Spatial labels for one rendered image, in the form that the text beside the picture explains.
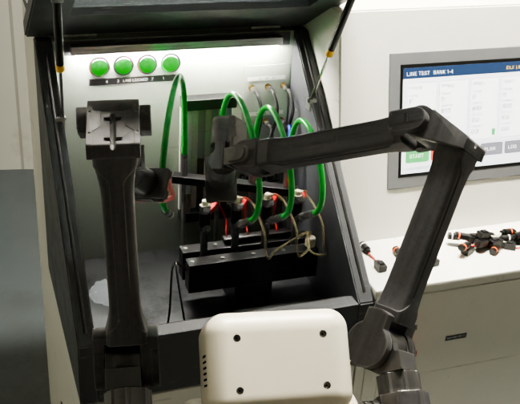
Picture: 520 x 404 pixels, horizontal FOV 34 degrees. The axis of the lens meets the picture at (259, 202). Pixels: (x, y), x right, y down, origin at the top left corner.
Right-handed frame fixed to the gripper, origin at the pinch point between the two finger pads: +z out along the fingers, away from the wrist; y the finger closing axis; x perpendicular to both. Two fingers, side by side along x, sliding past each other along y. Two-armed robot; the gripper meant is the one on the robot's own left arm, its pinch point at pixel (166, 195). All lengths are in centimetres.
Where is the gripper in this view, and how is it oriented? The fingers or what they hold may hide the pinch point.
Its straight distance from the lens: 188.7
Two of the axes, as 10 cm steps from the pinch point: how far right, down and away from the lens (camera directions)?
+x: -1.4, 9.5, -2.6
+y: -9.2, -0.2, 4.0
